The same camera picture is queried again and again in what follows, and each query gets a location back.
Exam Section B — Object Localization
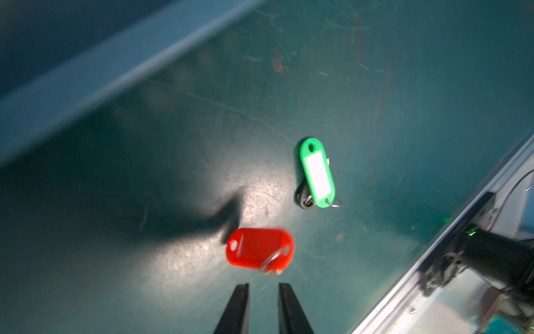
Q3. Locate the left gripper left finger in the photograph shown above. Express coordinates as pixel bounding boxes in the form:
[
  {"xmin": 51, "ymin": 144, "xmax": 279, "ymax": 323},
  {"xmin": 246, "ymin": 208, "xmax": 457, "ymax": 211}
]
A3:
[{"xmin": 214, "ymin": 283, "xmax": 250, "ymax": 334}]

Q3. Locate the key with light green tag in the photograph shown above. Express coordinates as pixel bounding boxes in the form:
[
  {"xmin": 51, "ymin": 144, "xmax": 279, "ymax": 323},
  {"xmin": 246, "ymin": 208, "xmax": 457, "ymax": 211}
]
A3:
[{"xmin": 296, "ymin": 137, "xmax": 342, "ymax": 210}]

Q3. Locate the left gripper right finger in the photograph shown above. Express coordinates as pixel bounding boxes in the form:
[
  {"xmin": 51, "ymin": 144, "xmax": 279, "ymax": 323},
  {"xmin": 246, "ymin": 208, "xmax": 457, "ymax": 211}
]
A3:
[{"xmin": 278, "ymin": 283, "xmax": 314, "ymax": 334}]

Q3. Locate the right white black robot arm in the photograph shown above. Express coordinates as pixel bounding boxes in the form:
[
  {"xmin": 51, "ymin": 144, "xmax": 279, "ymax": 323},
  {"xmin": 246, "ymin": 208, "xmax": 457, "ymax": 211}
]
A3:
[{"xmin": 419, "ymin": 224, "xmax": 533, "ymax": 333}]

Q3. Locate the key with red tag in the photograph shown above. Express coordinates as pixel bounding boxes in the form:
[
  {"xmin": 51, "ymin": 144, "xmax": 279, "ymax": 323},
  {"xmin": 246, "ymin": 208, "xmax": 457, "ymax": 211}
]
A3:
[{"xmin": 225, "ymin": 228, "xmax": 295, "ymax": 275}]

